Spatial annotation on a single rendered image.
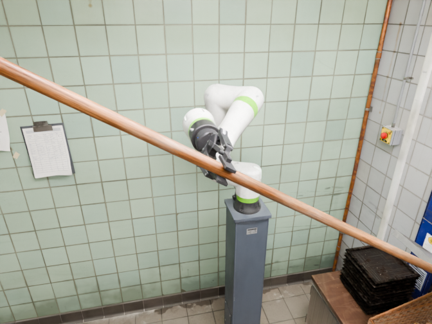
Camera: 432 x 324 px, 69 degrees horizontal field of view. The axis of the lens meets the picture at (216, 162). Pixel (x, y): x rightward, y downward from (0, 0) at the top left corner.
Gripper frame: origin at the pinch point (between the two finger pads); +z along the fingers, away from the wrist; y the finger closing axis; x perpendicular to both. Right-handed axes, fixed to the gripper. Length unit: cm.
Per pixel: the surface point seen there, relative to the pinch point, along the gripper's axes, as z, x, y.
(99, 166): -121, 13, 71
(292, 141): -121, -93, -2
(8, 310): -121, 24, 203
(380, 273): -43, -139, 30
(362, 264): -51, -135, 32
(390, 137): -87, -127, -37
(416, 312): -25, -156, 34
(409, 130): -80, -128, -46
